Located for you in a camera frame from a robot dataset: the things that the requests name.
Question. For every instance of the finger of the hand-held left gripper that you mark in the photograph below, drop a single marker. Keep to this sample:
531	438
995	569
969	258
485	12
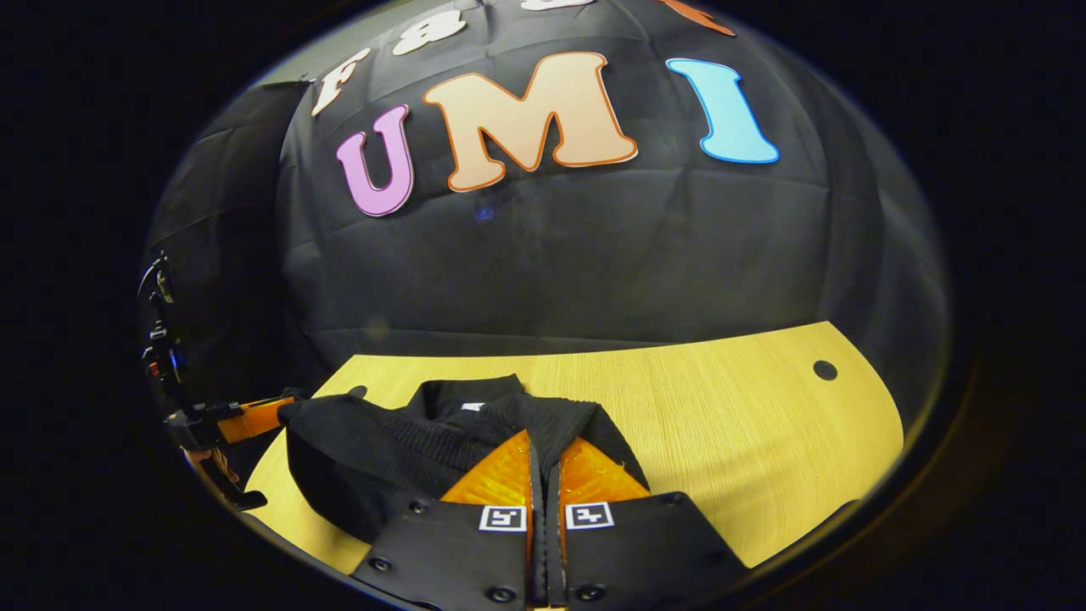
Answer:
254	417
222	475

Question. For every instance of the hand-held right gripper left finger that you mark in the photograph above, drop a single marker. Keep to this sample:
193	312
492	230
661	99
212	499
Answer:
458	556

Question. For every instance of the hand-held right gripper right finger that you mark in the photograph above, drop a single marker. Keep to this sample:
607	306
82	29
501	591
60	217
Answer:
645	556

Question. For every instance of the black button cardigan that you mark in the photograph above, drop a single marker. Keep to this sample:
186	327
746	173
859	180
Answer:
365	458

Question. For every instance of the black backdrop cloth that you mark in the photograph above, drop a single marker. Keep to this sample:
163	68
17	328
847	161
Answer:
594	255

